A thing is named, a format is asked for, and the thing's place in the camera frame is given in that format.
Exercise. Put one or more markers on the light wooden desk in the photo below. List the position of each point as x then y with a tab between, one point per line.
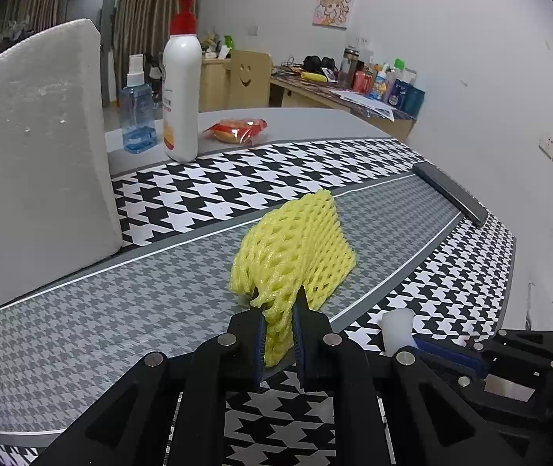
213	85
315	99

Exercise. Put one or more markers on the yellow packet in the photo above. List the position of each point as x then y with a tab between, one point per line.
314	76

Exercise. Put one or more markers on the black flat bar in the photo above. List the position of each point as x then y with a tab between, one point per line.
451	194

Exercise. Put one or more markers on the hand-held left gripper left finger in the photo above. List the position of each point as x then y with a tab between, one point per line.
259	349

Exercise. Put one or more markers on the red orange snack packet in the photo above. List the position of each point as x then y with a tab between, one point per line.
235	131

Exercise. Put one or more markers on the clear blue spray bottle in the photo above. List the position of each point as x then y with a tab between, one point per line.
136	116

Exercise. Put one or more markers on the black bag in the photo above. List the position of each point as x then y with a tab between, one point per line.
320	64

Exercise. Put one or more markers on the black white houndstooth mat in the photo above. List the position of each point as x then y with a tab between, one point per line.
111	301

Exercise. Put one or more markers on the wooden chair smiley cutout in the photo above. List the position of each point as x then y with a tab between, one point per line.
249	80

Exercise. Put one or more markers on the white wall switch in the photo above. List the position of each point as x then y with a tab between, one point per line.
253	30

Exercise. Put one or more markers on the white foam piece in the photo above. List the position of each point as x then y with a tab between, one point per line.
397	330

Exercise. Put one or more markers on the white foam box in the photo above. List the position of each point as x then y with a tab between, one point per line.
38	155

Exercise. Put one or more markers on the printed paper sheets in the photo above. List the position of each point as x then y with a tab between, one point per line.
361	106

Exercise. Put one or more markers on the glass balcony door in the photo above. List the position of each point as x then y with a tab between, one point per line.
87	34

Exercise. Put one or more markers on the white lotion bottle red pump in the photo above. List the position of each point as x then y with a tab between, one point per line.
181	97

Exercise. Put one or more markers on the yellow foam fruit net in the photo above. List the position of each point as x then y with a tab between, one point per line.
295	242

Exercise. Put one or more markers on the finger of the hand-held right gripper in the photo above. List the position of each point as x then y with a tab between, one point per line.
463	379
446	350

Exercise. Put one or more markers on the green bottle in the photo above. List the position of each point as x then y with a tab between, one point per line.
228	41

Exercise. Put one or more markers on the cartoon wall poster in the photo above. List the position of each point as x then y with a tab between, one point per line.
333	8

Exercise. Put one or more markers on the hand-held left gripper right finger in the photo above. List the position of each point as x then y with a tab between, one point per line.
298	349

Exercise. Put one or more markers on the row of toiletry bottles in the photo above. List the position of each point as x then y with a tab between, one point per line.
383	85

